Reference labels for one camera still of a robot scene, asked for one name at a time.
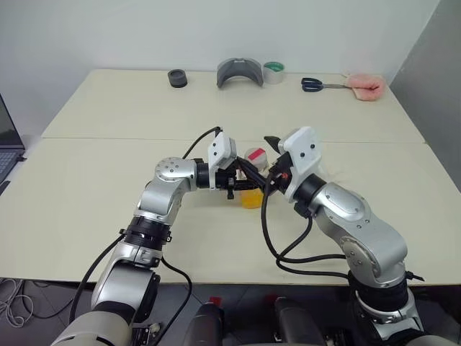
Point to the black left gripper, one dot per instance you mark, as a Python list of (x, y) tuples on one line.
[(227, 180)]

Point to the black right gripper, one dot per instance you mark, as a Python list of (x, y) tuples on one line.
[(284, 167)]

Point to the clear bottle with orange drink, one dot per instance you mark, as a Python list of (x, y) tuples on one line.
[(252, 200)]

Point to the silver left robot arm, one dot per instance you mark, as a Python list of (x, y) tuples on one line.
[(169, 173)]

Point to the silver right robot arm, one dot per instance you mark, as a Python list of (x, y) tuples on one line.
[(345, 205)]

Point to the grey curved holder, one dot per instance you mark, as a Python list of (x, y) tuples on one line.
[(223, 72)]

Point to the pink fluffy cloth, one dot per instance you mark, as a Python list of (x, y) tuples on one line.
[(365, 86)]

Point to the small red tag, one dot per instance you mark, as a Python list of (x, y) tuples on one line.
[(215, 300)]

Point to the dark rounded shape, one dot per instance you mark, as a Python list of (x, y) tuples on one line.
[(295, 320), (207, 324)]

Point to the small silver metal fitting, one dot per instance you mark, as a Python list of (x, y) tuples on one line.
[(153, 328)]

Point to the grey partition panel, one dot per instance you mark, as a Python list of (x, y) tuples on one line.
[(432, 72)]

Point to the dark laptop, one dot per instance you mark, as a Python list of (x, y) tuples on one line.
[(7, 126)]

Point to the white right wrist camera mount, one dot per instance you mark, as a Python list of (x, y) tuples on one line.
[(302, 144)]

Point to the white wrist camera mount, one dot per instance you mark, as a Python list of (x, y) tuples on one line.
[(302, 144), (219, 147)]

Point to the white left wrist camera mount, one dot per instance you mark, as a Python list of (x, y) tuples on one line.
[(219, 147)]

